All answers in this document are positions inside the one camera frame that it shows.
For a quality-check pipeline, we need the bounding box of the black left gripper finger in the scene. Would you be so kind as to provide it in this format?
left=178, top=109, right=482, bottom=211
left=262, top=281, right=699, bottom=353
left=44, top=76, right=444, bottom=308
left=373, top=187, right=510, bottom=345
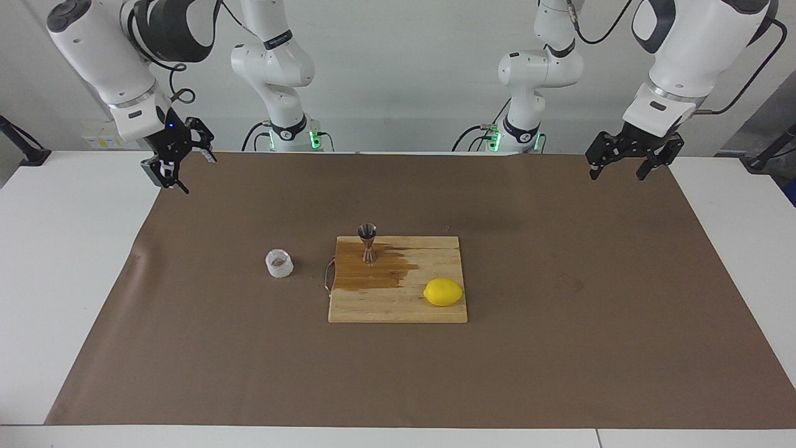
left=586, top=133, right=622, bottom=181
left=636, top=138, right=685, bottom=181

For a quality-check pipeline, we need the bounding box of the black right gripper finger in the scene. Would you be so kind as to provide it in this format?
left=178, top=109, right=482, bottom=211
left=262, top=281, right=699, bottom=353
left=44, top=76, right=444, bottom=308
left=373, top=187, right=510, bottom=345
left=188, top=117, right=217, bottom=164
left=140, top=156, right=190, bottom=195

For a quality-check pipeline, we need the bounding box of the small clear plastic cup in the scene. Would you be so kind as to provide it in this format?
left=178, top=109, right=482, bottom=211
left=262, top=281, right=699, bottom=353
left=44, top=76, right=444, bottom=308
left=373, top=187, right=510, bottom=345
left=265, top=248, right=295, bottom=279

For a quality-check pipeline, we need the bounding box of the steel double jigger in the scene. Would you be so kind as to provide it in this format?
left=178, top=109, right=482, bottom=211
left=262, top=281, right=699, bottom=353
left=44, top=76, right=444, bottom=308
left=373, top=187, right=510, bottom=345
left=357, top=223, right=378, bottom=266

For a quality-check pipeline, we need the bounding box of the brown paper table mat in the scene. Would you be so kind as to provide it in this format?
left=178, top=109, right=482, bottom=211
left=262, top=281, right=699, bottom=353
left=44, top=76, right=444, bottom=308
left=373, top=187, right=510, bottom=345
left=45, top=151, right=796, bottom=430

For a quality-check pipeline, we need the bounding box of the yellow lemon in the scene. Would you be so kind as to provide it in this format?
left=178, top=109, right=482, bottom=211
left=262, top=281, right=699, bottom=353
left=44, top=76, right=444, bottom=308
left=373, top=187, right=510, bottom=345
left=423, top=278, right=465, bottom=307

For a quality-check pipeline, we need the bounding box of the wooden cutting board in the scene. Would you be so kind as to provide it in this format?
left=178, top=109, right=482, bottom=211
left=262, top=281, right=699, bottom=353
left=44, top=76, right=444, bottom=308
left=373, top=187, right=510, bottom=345
left=323, top=235, right=468, bottom=324

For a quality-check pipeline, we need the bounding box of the black base cable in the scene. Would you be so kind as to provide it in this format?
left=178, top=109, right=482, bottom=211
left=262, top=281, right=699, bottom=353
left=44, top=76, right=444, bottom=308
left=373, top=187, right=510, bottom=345
left=241, top=122, right=269, bottom=152
left=452, top=124, right=492, bottom=152

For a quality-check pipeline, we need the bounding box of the white wall outlet box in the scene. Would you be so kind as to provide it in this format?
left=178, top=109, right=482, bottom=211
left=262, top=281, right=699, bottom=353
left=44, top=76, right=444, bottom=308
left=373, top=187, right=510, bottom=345
left=81, top=124, right=122, bottom=151

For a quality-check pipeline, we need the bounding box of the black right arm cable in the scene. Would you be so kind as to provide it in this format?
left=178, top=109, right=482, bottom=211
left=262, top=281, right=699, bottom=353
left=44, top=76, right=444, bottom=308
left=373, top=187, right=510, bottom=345
left=127, top=0, right=243, bottom=105

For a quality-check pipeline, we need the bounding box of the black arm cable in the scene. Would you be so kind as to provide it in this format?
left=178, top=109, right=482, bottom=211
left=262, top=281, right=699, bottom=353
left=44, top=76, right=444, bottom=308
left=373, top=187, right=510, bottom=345
left=127, top=0, right=243, bottom=105
left=569, top=0, right=781, bottom=116

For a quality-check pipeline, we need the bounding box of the black clamp mount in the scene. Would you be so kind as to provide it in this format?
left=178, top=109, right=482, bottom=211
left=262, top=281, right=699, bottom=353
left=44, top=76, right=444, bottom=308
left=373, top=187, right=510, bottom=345
left=740, top=123, right=796, bottom=175
left=0, top=115, right=52, bottom=167

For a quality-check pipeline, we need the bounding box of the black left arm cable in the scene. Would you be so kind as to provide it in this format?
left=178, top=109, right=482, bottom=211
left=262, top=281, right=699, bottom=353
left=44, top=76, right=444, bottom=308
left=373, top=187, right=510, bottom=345
left=569, top=0, right=781, bottom=116

